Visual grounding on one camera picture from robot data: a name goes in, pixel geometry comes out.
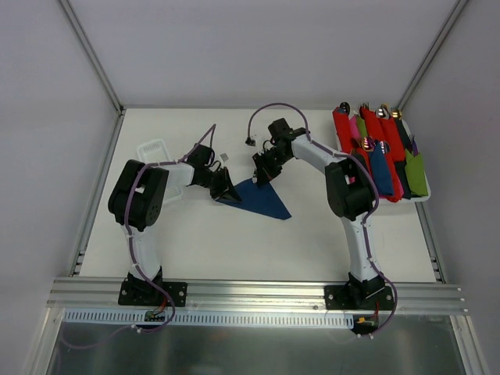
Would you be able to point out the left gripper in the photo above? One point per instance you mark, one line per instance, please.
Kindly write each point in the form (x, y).
(219, 182)

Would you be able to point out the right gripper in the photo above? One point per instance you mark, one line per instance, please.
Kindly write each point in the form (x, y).
(265, 166)

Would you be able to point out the blue paper napkin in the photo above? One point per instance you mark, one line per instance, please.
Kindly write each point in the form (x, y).
(260, 200)

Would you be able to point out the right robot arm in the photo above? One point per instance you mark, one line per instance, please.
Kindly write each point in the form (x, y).
(351, 195)

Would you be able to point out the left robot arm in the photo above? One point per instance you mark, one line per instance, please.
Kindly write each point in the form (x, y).
(137, 198)

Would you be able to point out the pink napkin roll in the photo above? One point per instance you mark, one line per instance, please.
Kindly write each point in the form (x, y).
(354, 129)

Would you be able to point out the green napkin roll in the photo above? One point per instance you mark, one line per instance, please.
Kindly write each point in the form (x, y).
(415, 174)

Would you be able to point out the large white tray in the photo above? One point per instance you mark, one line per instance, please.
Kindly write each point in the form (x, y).
(390, 154)

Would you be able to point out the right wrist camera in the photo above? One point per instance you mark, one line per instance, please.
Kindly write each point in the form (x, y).
(250, 141)

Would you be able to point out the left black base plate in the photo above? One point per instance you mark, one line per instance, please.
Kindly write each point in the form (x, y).
(136, 292)

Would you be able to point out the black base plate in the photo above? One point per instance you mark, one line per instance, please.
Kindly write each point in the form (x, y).
(136, 292)
(339, 297)

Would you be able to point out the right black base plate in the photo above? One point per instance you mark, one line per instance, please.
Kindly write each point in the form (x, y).
(339, 297)

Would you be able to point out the white cable duct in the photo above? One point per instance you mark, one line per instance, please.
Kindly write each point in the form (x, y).
(211, 319)

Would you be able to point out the aluminium rail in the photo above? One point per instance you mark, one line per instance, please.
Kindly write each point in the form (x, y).
(257, 296)

